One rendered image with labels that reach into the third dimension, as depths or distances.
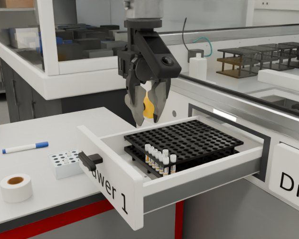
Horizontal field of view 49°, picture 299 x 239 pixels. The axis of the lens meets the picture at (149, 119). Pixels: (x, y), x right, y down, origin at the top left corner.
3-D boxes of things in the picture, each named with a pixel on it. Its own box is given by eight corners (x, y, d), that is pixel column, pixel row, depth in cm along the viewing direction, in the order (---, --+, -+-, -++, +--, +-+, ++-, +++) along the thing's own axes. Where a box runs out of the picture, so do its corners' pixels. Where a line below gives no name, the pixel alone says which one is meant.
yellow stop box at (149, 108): (147, 119, 108) (147, 98, 105) (136, 113, 114) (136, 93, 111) (160, 117, 110) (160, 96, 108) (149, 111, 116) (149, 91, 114)
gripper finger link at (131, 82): (142, 103, 69) (147, 61, 67) (146, 105, 68) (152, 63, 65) (122, 103, 67) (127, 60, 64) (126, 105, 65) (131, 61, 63)
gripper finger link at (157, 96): (155, 112, 77) (150, 74, 73) (169, 120, 72) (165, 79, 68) (143, 116, 75) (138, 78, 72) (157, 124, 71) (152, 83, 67)
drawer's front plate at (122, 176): (135, 232, 59) (134, 179, 56) (79, 166, 83) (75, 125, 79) (143, 229, 60) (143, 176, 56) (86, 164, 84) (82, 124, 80)
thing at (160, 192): (139, 217, 61) (138, 188, 59) (88, 161, 82) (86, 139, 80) (282, 164, 81) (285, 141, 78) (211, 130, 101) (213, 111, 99)
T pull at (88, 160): (91, 172, 64) (90, 166, 63) (77, 157, 70) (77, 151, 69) (108, 168, 65) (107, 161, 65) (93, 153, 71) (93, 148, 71)
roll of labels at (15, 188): (16, 185, 85) (14, 171, 84) (38, 190, 83) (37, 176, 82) (-5, 199, 79) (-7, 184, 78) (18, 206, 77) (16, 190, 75)
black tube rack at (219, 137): (163, 193, 68) (163, 165, 66) (124, 159, 82) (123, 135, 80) (241, 166, 79) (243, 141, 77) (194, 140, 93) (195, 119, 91)
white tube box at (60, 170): (56, 179, 88) (55, 167, 86) (49, 166, 95) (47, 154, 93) (100, 168, 93) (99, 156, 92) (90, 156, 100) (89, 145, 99)
